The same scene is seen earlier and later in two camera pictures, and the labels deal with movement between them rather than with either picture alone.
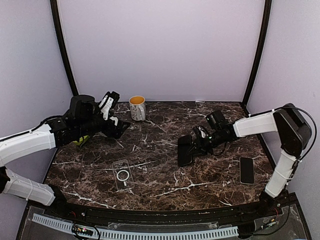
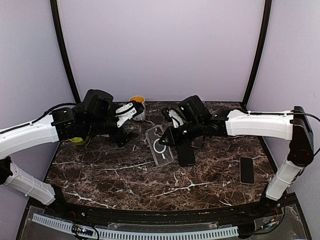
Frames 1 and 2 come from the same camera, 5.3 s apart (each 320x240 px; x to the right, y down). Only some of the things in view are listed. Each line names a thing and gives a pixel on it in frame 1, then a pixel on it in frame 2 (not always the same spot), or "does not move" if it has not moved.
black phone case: (184, 145) does not move
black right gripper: (198, 145) → (172, 138)
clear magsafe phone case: (123, 175) → (162, 153)
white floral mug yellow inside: (138, 108) does not move
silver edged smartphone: (246, 170) does not move
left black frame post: (53, 5) does not move
